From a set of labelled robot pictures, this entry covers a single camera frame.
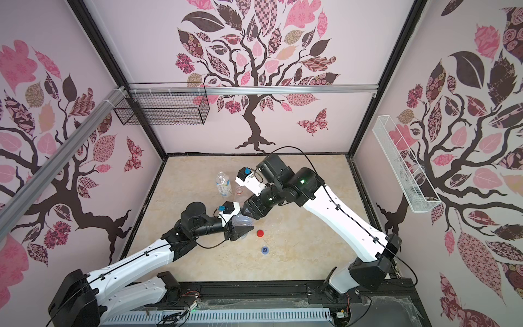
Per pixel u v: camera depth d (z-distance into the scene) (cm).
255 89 93
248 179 57
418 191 65
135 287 56
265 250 84
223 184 88
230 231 63
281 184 47
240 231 64
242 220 65
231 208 60
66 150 63
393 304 72
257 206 54
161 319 70
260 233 89
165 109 142
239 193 79
